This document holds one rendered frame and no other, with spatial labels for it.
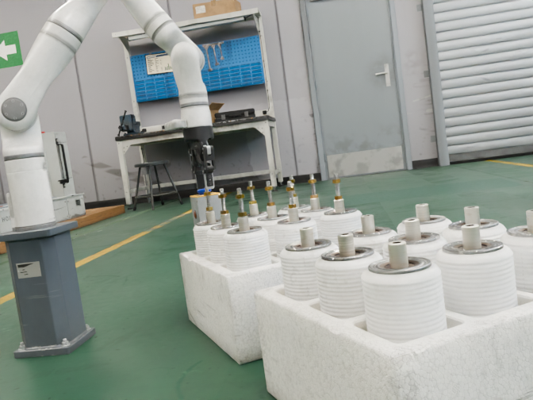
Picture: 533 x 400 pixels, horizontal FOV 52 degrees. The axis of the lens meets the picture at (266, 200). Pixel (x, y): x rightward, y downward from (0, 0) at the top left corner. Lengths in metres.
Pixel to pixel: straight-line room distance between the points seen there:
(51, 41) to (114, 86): 5.30
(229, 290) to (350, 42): 5.33
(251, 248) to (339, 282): 0.40
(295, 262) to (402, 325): 0.25
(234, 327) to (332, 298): 0.38
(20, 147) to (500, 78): 5.50
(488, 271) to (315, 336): 0.24
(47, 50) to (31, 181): 0.31
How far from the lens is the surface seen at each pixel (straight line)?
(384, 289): 0.65
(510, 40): 6.45
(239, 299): 1.09
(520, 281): 0.83
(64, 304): 1.42
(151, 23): 1.41
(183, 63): 1.35
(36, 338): 1.46
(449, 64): 6.26
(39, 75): 1.42
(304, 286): 0.86
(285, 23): 6.33
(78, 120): 6.89
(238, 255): 1.12
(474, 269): 0.72
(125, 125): 5.69
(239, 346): 1.12
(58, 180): 4.69
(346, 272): 0.75
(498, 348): 0.71
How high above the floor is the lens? 0.41
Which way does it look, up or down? 5 degrees down
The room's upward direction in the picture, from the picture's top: 8 degrees counter-clockwise
